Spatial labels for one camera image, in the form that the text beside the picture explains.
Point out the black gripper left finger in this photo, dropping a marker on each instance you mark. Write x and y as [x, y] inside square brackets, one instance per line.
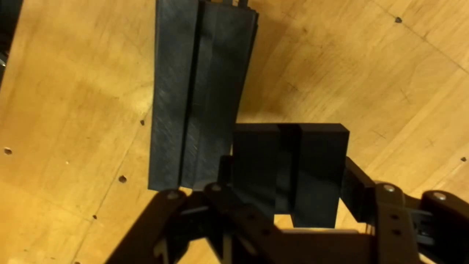
[243, 224]

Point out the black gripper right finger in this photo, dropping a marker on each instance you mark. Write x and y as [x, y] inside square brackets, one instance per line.
[396, 224]

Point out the small black notched block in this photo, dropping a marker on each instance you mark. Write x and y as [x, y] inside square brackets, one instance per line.
[317, 166]

